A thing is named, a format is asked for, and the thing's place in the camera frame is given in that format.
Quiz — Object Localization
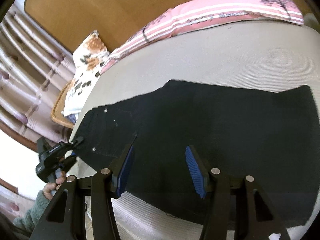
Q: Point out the black denim pants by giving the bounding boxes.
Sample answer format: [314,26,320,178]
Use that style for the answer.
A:
[74,80,319,227]

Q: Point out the grey-green knitted sleeve forearm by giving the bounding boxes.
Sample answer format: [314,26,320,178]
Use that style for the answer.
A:
[13,191,50,234]

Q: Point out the person's left hand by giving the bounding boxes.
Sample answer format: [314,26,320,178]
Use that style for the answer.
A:
[43,171,66,200]

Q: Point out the rattan wicker chair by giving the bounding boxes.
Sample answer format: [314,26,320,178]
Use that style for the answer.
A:
[51,82,74,129]

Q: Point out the beige patterned curtain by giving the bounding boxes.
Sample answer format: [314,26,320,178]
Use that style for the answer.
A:
[1,4,75,142]

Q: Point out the white floral pillow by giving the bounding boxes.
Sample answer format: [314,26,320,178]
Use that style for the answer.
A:
[63,30,110,117]

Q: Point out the bamboo wooden headboard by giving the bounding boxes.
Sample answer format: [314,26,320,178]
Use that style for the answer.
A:
[24,0,311,51]

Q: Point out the beige woven bed mat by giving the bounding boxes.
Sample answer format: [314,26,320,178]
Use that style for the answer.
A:
[71,21,319,239]

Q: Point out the pink striped Baby pillow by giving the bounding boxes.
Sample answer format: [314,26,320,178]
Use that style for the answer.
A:
[101,0,304,73]

